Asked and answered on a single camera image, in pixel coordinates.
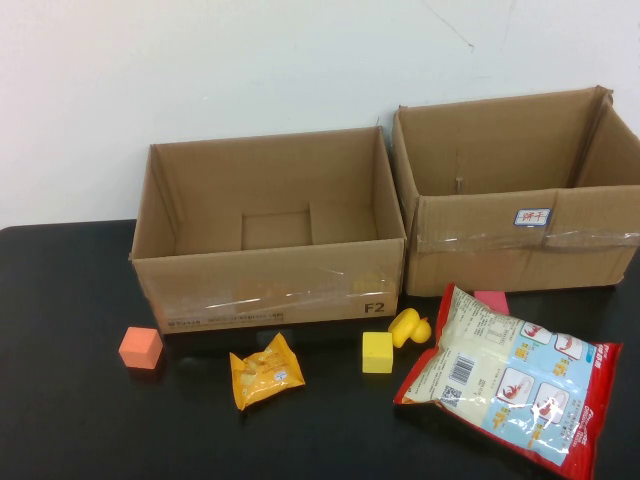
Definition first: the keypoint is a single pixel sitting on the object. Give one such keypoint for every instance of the small yellow snack packet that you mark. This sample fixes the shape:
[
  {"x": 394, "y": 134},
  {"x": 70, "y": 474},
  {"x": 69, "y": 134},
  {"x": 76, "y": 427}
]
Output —
[{"x": 265, "y": 372}]

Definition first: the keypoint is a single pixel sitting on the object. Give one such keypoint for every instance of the large red shrimp chips bag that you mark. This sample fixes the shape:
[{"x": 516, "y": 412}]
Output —
[{"x": 480, "y": 360}]

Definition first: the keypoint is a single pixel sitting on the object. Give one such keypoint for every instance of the cardboard box marked F2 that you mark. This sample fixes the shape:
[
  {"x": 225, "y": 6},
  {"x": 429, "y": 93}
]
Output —
[{"x": 270, "y": 280}]

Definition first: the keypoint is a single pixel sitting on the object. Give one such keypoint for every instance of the yellow foam cube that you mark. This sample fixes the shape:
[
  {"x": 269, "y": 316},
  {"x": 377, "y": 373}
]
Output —
[{"x": 377, "y": 352}]

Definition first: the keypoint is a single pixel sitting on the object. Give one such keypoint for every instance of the yellow rubber duck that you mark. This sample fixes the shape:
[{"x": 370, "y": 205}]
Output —
[{"x": 411, "y": 327}]

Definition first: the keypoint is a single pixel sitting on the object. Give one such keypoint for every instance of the cardboard box with blue sticker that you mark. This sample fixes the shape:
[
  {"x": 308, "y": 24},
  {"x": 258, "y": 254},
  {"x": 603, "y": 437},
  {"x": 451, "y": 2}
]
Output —
[{"x": 475, "y": 260}]

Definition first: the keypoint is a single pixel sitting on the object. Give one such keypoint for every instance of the magenta foam cube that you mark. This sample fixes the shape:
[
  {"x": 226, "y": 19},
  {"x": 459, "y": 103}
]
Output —
[{"x": 495, "y": 301}]

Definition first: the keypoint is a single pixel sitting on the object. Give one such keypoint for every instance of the orange foam cube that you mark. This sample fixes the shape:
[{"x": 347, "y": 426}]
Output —
[{"x": 140, "y": 347}]

